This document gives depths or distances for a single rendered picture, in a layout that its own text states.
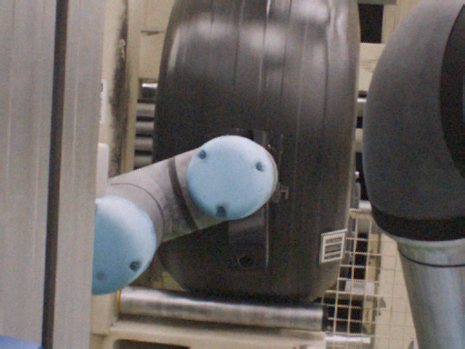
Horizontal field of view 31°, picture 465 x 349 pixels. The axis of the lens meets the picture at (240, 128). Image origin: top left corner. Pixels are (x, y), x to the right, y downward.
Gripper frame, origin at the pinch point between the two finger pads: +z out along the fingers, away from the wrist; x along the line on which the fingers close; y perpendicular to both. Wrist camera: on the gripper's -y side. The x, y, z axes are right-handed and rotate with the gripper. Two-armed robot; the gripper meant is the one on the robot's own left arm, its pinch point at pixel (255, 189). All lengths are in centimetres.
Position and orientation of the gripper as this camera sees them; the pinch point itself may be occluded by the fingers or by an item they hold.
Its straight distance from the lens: 111.7
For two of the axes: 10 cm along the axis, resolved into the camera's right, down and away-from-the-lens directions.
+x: -9.9, -0.7, 1.0
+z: 1.0, 0.4, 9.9
